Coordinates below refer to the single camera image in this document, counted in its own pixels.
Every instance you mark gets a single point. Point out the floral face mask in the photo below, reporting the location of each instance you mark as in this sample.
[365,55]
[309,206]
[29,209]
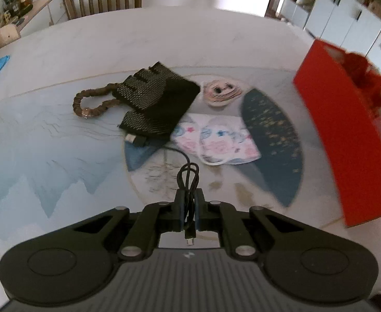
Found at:
[215,139]

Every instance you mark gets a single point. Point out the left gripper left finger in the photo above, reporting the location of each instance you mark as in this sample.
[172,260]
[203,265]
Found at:
[144,229]

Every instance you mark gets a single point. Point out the white sideboard cabinet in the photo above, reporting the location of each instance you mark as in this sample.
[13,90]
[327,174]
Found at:
[44,14]

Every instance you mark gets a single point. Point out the white wall cabinets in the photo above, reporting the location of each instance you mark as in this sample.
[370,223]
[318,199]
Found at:
[353,25]

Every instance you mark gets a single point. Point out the red cloth bag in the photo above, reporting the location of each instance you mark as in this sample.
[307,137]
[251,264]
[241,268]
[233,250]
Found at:
[366,79]

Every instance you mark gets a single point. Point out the black striped knit pouch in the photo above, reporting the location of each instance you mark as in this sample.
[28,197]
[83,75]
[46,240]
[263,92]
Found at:
[158,98]

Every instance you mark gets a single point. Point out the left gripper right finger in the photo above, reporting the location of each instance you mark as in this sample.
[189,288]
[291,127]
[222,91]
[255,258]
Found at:
[227,222]

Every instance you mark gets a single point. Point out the white red cardboard box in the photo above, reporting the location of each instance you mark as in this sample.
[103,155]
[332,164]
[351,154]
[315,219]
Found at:
[350,135]

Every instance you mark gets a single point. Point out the pink round coaster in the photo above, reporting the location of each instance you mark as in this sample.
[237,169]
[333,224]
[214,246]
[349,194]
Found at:
[220,93]

